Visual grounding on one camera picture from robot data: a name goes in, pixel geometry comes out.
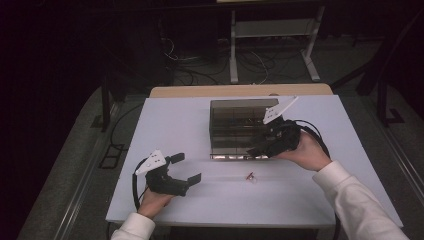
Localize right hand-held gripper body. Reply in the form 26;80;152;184
262;95;303;158

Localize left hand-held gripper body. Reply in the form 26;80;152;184
134;149;189;197

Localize person's left hand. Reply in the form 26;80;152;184
137;188;176;220

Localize person's right hand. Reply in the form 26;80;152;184
274;129;333;173

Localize tan wooden table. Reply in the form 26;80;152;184
149;83;334;99

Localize black metal stand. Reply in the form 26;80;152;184
354;9;424;128

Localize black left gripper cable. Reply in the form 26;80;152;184
132;158;149;211

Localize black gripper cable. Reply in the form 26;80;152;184
286;118;342;240
132;158;149;211

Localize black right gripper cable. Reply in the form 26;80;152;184
286;118;342;240

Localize black floor cable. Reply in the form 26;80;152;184
98;103;144;170

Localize tangle of floor cables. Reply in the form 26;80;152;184
159;36;271;86

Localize white metal desk frame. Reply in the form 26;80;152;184
229;5;326;84

